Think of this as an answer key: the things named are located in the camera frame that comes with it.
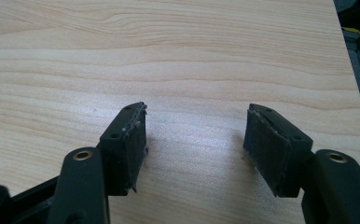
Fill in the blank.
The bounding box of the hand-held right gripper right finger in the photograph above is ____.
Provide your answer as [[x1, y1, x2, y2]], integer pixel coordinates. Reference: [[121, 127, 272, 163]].
[[242, 103, 314, 199]]

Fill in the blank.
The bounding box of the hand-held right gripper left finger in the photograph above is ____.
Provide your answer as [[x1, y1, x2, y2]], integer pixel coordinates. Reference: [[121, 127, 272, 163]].
[[98, 101, 149, 197]]

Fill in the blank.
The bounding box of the yellow tag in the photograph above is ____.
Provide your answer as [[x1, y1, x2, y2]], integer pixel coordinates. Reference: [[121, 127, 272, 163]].
[[342, 26, 360, 35]]

